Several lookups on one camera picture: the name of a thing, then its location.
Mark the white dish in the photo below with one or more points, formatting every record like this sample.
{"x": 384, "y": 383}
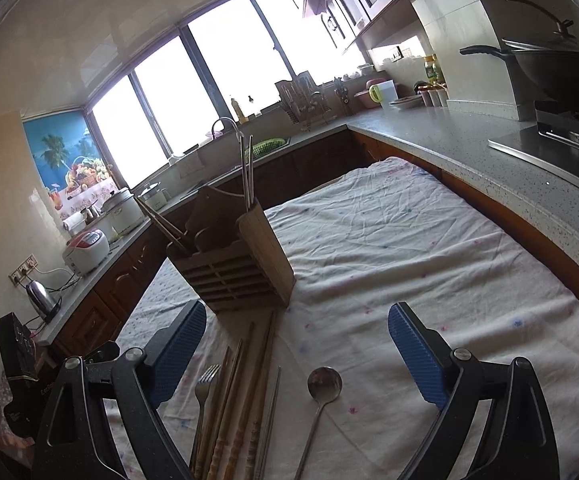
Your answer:
{"x": 405, "y": 102}

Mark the small white electric pot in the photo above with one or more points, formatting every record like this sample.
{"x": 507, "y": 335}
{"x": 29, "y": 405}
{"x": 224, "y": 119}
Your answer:
{"x": 152, "y": 197}

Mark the curved metal faucet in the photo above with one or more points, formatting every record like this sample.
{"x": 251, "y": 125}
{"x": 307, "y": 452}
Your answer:
{"x": 225, "y": 119}

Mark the metal fork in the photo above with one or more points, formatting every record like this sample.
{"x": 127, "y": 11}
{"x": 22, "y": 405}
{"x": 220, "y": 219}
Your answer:
{"x": 204, "y": 385}

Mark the metal chopstick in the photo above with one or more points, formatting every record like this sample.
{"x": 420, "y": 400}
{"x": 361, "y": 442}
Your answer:
{"x": 250, "y": 175}
{"x": 272, "y": 420}

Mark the chopsticks in holder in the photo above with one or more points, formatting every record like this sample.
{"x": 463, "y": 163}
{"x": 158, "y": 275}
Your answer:
{"x": 243, "y": 175}

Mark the fruit and palm wall poster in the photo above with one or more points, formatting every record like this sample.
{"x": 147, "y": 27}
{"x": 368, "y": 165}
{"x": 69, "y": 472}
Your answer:
{"x": 54, "y": 150}

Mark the green plastic basket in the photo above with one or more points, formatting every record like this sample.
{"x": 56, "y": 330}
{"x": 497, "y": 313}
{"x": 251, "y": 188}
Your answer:
{"x": 267, "y": 147}

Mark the wall socket strip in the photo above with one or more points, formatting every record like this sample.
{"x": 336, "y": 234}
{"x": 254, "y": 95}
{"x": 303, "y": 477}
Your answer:
{"x": 22, "y": 269}

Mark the metal spoon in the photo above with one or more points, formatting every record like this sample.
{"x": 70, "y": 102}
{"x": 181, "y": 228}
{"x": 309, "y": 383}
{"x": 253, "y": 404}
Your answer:
{"x": 324, "y": 385}

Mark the black box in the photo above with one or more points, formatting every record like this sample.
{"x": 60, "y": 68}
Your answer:
{"x": 17, "y": 350}

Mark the steel electric kettle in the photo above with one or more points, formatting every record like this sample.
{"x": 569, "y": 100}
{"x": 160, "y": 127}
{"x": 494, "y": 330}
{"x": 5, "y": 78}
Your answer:
{"x": 42, "y": 300}

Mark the small wall outlet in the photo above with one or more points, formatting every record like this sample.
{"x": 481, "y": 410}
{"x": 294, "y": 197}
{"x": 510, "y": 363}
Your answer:
{"x": 395, "y": 52}

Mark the gas stove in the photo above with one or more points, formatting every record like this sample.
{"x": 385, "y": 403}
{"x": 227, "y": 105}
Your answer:
{"x": 569, "y": 125}

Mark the clear jug green lid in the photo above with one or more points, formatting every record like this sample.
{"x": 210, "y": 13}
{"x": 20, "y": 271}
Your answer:
{"x": 387, "y": 95}

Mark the dark wooden chopstick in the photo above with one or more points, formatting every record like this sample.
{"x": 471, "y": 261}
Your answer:
{"x": 167, "y": 221}
{"x": 161, "y": 226}

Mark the condiment jar set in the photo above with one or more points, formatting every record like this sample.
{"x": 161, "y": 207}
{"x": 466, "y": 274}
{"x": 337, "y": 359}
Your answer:
{"x": 434, "y": 96}

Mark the yellow oil bottle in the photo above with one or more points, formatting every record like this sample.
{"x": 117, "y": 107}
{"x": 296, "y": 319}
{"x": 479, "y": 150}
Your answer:
{"x": 428, "y": 67}
{"x": 439, "y": 76}

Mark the large kitchen window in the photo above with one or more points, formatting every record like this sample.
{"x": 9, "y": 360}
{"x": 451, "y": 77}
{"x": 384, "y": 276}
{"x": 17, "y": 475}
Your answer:
{"x": 219, "y": 70}

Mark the large white rice cooker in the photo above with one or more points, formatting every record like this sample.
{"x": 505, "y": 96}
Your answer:
{"x": 122, "y": 210}

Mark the wooden utensil holder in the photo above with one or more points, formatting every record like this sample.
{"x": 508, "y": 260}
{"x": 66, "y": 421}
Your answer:
{"x": 229, "y": 275}

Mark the paper towel roll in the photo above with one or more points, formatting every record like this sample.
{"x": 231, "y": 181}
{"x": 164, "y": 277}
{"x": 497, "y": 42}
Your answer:
{"x": 74, "y": 221}

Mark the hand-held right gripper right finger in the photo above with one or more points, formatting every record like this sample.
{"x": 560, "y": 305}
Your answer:
{"x": 417, "y": 360}

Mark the bundle of wooden chopsticks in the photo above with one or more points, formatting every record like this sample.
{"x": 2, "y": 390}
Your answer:
{"x": 227, "y": 410}

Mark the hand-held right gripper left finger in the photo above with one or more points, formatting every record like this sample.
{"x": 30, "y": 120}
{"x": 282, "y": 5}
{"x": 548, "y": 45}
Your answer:
{"x": 179, "y": 355}

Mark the wok lid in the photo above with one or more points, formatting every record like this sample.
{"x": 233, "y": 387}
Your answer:
{"x": 564, "y": 27}

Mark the white rice cooker red lid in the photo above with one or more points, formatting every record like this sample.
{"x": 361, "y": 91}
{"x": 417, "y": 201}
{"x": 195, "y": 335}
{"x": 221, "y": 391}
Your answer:
{"x": 87, "y": 252}

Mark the pink container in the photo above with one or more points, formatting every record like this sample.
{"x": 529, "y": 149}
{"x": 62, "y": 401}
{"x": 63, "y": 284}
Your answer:
{"x": 363, "y": 100}

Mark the black wok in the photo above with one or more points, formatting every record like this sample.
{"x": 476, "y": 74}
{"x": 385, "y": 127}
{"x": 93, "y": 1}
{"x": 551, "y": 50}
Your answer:
{"x": 559, "y": 75}

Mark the wooden lower cabinets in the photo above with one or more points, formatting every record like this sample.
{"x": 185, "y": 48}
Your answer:
{"x": 279, "y": 175}

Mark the grey speckled kitchen countertop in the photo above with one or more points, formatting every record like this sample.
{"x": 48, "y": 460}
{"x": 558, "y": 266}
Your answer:
{"x": 469, "y": 135}

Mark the white floral tablecloth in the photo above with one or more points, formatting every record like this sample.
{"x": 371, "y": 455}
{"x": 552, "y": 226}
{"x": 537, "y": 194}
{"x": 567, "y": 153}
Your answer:
{"x": 394, "y": 240}

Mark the metal dish rack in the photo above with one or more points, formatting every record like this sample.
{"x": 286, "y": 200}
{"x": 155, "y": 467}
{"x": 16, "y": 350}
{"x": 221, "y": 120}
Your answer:
{"x": 299, "y": 105}

